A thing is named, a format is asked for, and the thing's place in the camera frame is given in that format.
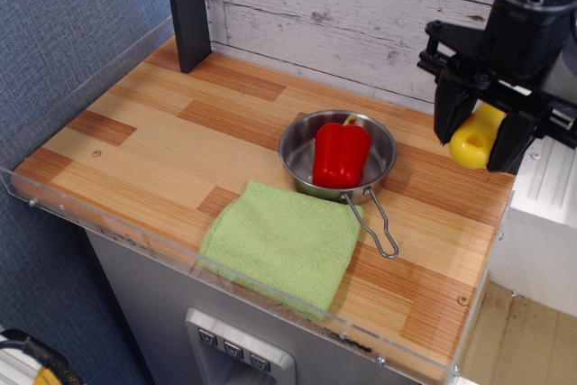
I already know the green cloth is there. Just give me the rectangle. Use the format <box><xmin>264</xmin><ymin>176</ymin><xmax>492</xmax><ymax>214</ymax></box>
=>
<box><xmin>200</xmin><ymin>180</ymin><xmax>362</xmax><ymax>320</ymax></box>

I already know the dark left frame post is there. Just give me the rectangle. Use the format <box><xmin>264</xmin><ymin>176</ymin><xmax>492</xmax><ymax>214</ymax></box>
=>
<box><xmin>169</xmin><ymin>0</ymin><xmax>212</xmax><ymax>73</ymax></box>

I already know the yellow and black object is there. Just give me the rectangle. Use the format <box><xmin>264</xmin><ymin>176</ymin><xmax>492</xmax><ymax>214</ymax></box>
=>
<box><xmin>1</xmin><ymin>335</ymin><xmax>84</xmax><ymax>384</ymax></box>

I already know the small steel pan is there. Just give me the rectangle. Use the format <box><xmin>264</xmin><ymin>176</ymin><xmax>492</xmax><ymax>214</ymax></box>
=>
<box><xmin>278</xmin><ymin>109</ymin><xmax>399</xmax><ymax>259</ymax></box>

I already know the dark right frame post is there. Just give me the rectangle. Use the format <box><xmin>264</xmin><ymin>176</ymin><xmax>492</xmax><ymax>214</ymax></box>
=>
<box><xmin>502</xmin><ymin>155</ymin><xmax>524</xmax><ymax>175</ymax></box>

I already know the clear acrylic guard rail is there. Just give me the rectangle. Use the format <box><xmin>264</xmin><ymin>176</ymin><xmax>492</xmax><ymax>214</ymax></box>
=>
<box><xmin>0</xmin><ymin>14</ymin><xmax>461</xmax><ymax>381</ymax></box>

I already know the red bell pepper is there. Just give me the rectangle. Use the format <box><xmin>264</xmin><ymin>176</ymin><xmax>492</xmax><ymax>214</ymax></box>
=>
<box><xmin>312</xmin><ymin>115</ymin><xmax>371</xmax><ymax>189</ymax></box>

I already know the grey cabinet with dispenser panel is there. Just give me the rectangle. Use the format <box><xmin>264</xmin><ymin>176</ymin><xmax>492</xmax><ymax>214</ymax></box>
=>
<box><xmin>83</xmin><ymin>226</ymin><xmax>434</xmax><ymax>385</ymax></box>

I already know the yellow handled white toy knife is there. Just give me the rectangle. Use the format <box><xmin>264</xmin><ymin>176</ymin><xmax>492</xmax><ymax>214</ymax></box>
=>
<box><xmin>449</xmin><ymin>102</ymin><xmax>505</xmax><ymax>170</ymax></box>

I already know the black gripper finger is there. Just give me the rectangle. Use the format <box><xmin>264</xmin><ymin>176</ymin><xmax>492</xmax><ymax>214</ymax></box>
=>
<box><xmin>487</xmin><ymin>107</ymin><xmax>550</xmax><ymax>173</ymax></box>
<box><xmin>434</xmin><ymin>64</ymin><xmax>477</xmax><ymax>144</ymax></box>

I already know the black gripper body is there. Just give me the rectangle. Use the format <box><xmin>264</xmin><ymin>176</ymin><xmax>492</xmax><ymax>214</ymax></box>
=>
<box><xmin>418</xmin><ymin>0</ymin><xmax>576</xmax><ymax>148</ymax></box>

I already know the dark frame post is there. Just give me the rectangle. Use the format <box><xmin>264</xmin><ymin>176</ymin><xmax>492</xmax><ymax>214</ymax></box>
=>
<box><xmin>502</xmin><ymin>155</ymin><xmax>524</xmax><ymax>175</ymax></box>
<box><xmin>169</xmin><ymin>0</ymin><xmax>212</xmax><ymax>73</ymax></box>

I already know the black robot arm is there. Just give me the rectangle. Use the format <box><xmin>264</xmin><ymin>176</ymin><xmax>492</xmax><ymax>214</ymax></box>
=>
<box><xmin>418</xmin><ymin>0</ymin><xmax>576</xmax><ymax>173</ymax></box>

